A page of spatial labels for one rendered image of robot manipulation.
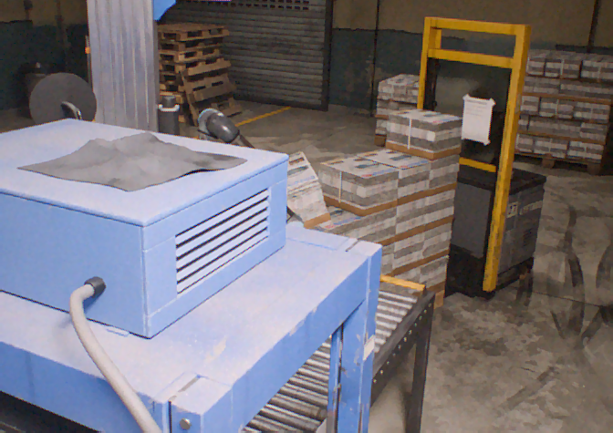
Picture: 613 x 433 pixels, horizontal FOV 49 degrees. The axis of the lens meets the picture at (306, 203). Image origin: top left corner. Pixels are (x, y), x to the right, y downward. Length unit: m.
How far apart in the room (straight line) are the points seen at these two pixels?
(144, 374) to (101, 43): 2.01
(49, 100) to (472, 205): 3.48
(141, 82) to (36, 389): 1.90
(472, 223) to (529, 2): 5.54
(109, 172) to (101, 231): 0.16
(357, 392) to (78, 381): 0.71
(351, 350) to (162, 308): 0.55
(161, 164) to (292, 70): 9.94
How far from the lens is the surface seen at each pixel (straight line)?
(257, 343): 1.06
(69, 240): 1.12
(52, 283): 1.19
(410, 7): 10.33
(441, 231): 4.37
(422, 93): 4.74
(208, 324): 1.13
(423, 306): 2.86
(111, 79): 2.88
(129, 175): 1.18
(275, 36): 11.22
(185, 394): 0.96
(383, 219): 3.85
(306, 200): 2.98
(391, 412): 3.58
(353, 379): 1.54
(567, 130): 8.38
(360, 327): 1.47
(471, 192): 4.80
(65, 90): 1.86
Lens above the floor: 2.10
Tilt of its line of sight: 19 degrees down
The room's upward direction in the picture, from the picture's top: 2 degrees clockwise
